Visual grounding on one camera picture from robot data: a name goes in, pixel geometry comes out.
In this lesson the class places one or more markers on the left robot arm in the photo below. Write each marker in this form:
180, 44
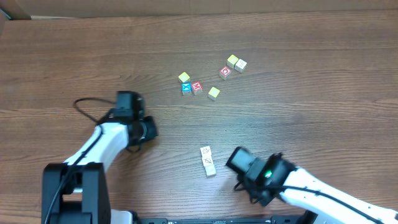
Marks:
76, 191

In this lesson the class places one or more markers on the blue letter block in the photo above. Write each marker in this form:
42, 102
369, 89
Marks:
186, 88

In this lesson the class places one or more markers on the yellow block left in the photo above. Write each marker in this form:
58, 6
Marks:
184, 78

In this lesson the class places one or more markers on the red letter M block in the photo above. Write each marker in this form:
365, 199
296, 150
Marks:
197, 88

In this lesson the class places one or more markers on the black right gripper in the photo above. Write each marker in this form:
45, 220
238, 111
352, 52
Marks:
254, 170

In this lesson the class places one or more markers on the yellow block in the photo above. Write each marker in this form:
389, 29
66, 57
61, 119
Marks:
184, 78
232, 60
213, 93

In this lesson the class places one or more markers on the white block far right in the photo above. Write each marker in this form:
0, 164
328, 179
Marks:
240, 65

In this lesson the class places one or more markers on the white leaf block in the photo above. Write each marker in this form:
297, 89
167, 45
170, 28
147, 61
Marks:
207, 161

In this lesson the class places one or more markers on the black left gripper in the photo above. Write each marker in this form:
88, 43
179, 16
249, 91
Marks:
151, 128

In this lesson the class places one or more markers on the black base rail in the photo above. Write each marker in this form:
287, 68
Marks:
277, 219

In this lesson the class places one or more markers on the green letter A block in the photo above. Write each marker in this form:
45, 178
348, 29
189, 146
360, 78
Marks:
210, 170

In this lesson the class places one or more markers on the yellow block centre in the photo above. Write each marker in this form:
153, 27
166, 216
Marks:
213, 93

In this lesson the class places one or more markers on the white ladybug block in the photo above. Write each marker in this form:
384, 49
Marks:
205, 151

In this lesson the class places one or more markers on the yellow block far right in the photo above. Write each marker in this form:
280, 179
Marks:
232, 60

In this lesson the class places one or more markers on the red letter block right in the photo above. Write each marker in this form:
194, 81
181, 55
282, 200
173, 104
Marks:
225, 72

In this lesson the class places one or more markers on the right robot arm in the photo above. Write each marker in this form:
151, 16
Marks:
279, 178

